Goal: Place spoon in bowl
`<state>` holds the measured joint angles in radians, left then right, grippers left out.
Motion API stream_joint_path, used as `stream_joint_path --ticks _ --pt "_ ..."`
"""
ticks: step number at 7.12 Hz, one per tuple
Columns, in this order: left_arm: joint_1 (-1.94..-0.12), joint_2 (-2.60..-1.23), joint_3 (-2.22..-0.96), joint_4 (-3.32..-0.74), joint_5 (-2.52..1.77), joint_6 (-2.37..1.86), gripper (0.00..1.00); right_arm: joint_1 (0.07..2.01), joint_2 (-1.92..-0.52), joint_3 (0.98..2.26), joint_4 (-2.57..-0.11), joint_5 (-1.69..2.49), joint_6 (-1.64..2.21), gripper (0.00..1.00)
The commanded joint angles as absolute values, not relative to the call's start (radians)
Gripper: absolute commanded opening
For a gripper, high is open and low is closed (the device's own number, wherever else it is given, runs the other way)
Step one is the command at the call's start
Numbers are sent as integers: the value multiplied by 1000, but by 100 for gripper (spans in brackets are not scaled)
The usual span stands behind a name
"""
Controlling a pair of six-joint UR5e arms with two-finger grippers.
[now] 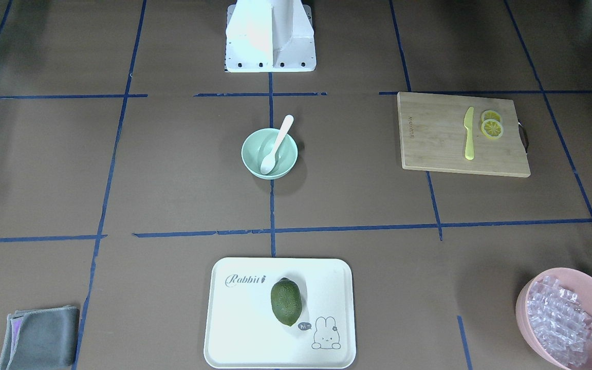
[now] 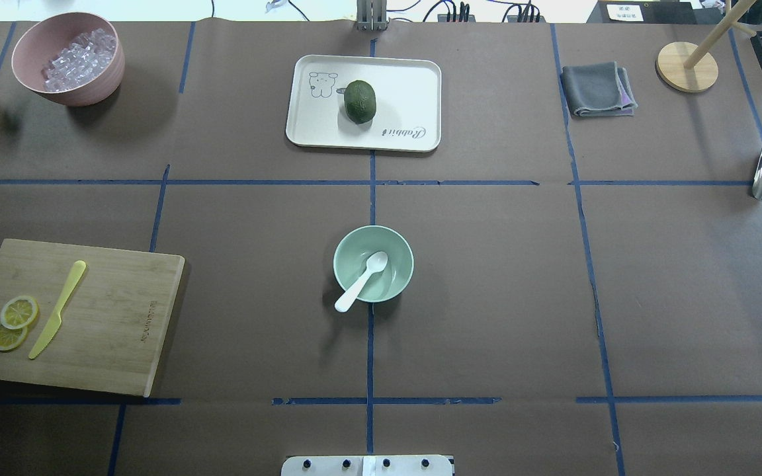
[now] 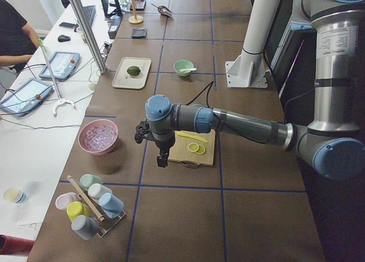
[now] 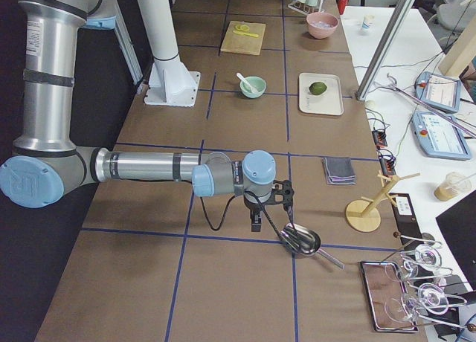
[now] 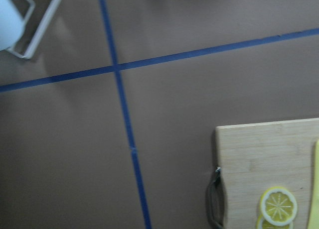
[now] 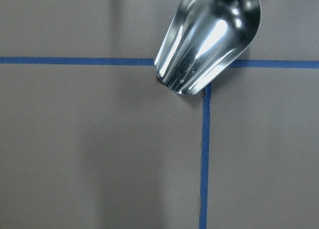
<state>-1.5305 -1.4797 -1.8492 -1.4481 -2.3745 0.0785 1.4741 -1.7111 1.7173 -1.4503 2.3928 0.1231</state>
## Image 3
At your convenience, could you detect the light green bowl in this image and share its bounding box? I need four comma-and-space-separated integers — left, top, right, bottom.
173, 60, 194, 77

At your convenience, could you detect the cup rack with wooden bar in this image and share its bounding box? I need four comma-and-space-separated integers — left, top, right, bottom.
67, 175, 126, 238

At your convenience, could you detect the wooden mug tree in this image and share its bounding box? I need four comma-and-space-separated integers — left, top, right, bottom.
128, 0, 144, 24

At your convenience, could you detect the black box with label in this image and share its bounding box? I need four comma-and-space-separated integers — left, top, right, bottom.
107, 16, 122, 39

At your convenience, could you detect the grey folded cloth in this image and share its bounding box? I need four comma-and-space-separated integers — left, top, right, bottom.
131, 28, 147, 39

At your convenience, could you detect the paper cup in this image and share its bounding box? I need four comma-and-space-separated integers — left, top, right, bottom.
3, 187, 27, 204

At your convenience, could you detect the far teach pendant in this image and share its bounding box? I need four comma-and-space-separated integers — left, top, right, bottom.
49, 51, 80, 81

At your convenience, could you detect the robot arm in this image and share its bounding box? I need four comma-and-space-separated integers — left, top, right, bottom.
134, 0, 364, 180

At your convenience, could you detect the person in black shirt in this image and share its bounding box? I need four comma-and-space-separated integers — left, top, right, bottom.
1, 0, 39, 72

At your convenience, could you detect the white cup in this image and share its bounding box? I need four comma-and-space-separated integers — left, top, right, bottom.
88, 183, 112, 203

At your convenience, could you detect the metal scoop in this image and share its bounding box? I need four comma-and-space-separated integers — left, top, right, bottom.
151, 3, 173, 18

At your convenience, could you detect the white spoon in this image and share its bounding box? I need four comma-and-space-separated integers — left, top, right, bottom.
179, 68, 197, 73

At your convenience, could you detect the aluminium frame post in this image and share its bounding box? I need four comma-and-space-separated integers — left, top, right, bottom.
69, 0, 107, 75

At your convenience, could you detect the black computer mouse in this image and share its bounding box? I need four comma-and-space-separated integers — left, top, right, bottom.
58, 35, 71, 43

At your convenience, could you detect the bamboo cutting board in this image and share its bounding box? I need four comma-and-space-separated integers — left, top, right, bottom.
168, 130, 216, 166

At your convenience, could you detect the near teach pendant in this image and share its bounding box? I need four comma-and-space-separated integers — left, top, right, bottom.
1, 79, 54, 117

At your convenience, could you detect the lemon slice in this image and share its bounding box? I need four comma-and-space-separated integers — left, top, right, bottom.
196, 145, 206, 155
187, 142, 200, 153

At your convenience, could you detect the upper lemon slice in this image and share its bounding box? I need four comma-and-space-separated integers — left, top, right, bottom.
187, 142, 200, 153

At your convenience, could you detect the red object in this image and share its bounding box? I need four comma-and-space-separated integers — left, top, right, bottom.
1, 235, 35, 256

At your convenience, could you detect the white rabbit tray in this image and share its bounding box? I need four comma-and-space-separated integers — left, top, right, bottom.
111, 57, 151, 89

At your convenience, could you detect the pink bowl with ice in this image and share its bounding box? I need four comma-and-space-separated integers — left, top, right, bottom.
78, 119, 119, 155

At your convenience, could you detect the lower lemon slice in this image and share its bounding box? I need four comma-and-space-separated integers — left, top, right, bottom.
196, 145, 206, 155

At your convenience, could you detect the black monitor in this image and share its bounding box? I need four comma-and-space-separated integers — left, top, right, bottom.
101, 0, 123, 20

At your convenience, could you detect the grey cup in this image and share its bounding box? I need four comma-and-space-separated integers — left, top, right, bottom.
71, 215, 99, 240

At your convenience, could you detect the teach pendant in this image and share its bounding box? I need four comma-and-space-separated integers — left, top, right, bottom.
49, 51, 80, 81
1, 79, 54, 117

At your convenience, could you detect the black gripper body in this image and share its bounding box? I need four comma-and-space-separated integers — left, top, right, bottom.
134, 118, 175, 154

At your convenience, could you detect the yellow cup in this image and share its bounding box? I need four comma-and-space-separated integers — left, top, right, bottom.
66, 201, 90, 222

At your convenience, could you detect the green cup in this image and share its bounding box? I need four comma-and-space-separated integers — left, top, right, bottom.
79, 174, 103, 190

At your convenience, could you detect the power strip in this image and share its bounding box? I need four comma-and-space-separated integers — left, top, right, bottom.
102, 42, 112, 58

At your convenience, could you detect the green avocado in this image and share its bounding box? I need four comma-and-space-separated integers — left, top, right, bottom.
127, 65, 141, 76

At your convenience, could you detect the blue cup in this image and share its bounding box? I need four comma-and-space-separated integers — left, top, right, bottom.
98, 193, 124, 218

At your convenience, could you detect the yellow plastic knife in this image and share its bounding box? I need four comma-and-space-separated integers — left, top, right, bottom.
176, 131, 208, 143

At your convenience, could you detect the smartphone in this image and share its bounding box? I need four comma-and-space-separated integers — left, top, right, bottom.
59, 22, 77, 29

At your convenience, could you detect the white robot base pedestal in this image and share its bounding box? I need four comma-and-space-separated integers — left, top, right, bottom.
225, 0, 281, 88

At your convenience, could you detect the pink cup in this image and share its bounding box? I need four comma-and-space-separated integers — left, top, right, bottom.
55, 192, 79, 211

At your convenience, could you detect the black keyboard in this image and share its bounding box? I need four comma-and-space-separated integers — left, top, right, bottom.
83, 5, 96, 26

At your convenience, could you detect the reacher grabber tool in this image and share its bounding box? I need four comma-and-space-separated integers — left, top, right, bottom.
38, 38, 76, 117

